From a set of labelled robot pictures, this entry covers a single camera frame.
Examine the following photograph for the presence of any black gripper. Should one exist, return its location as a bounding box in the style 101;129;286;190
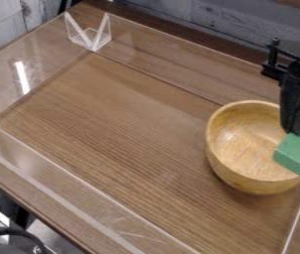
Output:
261;38;300;135

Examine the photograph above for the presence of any brown wooden bowl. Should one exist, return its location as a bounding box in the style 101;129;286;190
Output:
206;100;300;195

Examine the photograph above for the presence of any black metal clamp base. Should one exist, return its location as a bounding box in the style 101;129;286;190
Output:
8;220;57;254

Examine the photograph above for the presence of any clear acrylic tray wall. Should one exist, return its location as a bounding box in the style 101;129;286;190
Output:
0;14;300;254

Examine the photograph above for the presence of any black cable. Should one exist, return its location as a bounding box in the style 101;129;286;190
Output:
0;227;48;254

